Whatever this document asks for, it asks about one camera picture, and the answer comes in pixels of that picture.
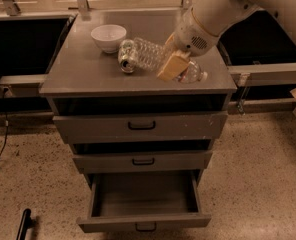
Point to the clear plastic water bottle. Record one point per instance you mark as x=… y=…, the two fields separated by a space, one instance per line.
x=151 y=57

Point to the grey bottom drawer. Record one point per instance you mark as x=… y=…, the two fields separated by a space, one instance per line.
x=144 y=202

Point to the metal bracket under rail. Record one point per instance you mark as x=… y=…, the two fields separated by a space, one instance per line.
x=243 y=91

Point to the black handle bar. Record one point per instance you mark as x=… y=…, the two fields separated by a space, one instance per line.
x=25 y=224

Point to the grey drawer cabinet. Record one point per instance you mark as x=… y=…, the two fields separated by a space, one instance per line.
x=84 y=81

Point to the grey drawer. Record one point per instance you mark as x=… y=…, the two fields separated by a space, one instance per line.
x=143 y=161
x=144 y=202
x=140 y=127

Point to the grey middle drawer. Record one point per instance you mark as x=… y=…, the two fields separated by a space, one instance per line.
x=143 y=161

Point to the green white drink can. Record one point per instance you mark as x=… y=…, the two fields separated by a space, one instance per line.
x=126 y=56

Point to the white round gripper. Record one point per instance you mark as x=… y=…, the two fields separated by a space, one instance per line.
x=192 y=36

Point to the grey top drawer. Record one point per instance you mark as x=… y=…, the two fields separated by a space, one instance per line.
x=140 y=127

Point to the white ceramic bowl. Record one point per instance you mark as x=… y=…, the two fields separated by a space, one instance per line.
x=109 y=37

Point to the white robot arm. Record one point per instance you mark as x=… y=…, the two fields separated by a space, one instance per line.
x=206 y=21

